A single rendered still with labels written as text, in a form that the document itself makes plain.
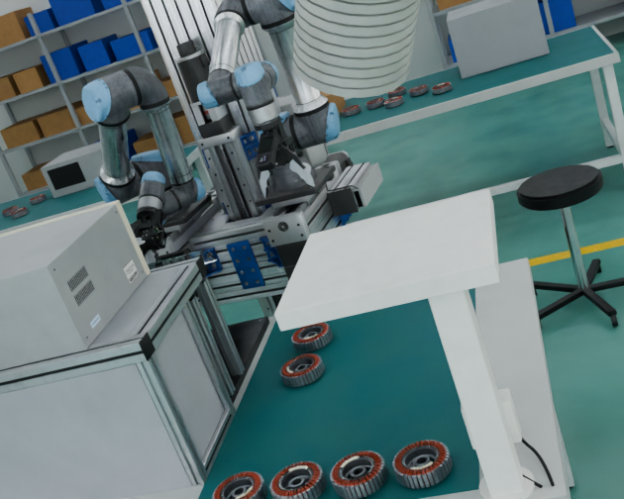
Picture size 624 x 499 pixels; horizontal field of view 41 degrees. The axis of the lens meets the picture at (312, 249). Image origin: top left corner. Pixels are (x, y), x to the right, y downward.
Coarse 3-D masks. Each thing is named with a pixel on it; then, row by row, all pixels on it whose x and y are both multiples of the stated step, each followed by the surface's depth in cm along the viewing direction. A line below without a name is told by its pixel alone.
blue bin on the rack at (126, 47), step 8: (144, 32) 822; (152, 32) 833; (120, 40) 830; (128, 40) 828; (136, 40) 826; (144, 40) 825; (152, 40) 829; (112, 48) 835; (120, 48) 833; (128, 48) 831; (136, 48) 830; (152, 48) 827; (120, 56) 837; (128, 56) 835
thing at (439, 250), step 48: (480, 192) 158; (336, 240) 161; (384, 240) 152; (432, 240) 144; (480, 240) 137; (288, 288) 146; (336, 288) 139; (384, 288) 132; (432, 288) 131; (480, 336) 140; (480, 384) 139; (480, 432) 142; (480, 480) 152; (528, 480) 148
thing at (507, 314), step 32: (480, 288) 226; (512, 288) 219; (480, 320) 209; (512, 320) 204; (512, 352) 190; (544, 352) 191; (512, 384) 179; (544, 384) 175; (544, 416) 165; (544, 448) 156; (544, 480) 148
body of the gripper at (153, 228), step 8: (144, 208) 251; (152, 208) 252; (144, 216) 253; (152, 216) 252; (160, 216) 252; (144, 224) 248; (152, 224) 247; (160, 224) 250; (144, 232) 247; (152, 232) 246; (160, 232) 250; (144, 240) 246; (152, 240) 246; (160, 240) 248; (144, 248) 249; (152, 248) 249; (160, 248) 249
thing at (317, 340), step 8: (304, 328) 231; (312, 328) 230; (320, 328) 228; (328, 328) 226; (296, 336) 227; (304, 336) 230; (312, 336) 224; (320, 336) 223; (328, 336) 224; (296, 344) 224; (304, 344) 223; (312, 344) 222; (320, 344) 223
